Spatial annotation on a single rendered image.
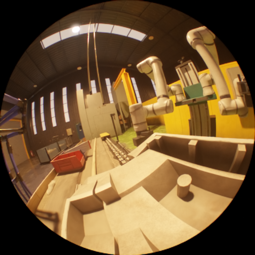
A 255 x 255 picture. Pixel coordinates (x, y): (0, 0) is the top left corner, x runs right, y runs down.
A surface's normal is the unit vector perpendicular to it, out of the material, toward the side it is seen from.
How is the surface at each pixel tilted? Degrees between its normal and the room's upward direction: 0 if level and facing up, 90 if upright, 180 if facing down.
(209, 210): 10
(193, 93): 90
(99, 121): 90
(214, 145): 100
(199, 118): 90
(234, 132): 90
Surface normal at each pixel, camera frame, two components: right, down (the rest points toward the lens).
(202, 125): -0.87, 0.26
